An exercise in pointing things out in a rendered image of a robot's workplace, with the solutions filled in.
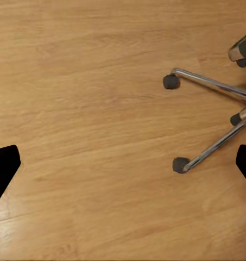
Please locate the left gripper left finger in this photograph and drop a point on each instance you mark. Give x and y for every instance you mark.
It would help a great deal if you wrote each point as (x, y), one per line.
(9, 163)

